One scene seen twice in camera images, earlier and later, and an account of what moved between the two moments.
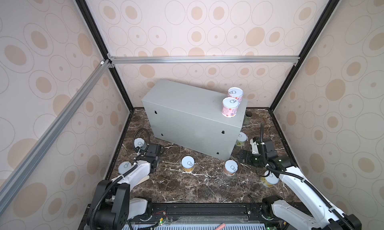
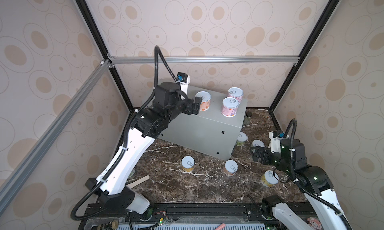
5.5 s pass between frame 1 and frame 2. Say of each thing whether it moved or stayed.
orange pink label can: moved
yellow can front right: stayed
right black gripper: moved
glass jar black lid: stayed
